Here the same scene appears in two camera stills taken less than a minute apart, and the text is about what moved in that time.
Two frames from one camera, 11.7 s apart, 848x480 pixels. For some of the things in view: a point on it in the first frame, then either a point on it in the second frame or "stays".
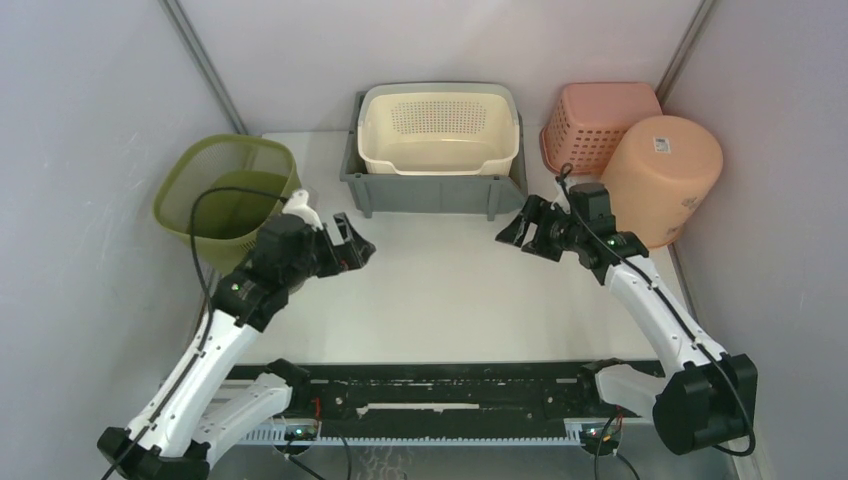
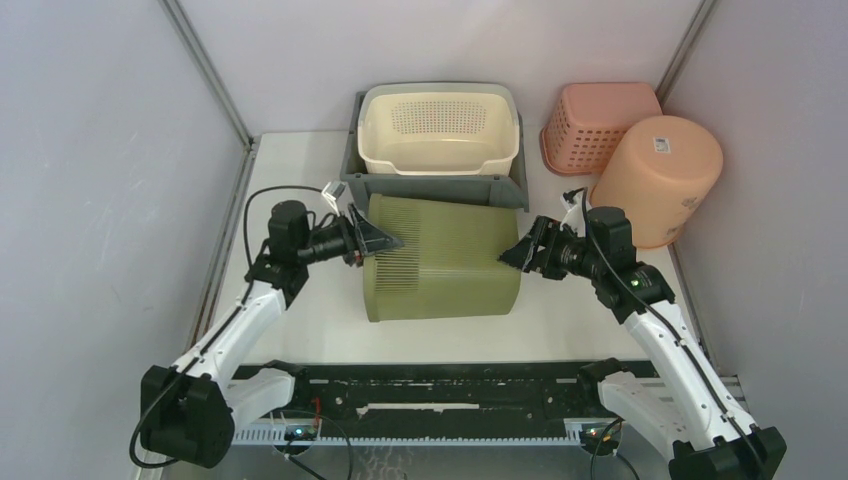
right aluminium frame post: (683, 52) stays
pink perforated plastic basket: (590, 120) stays
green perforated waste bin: (220, 194) → (450, 263)
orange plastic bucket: (659, 168) stays
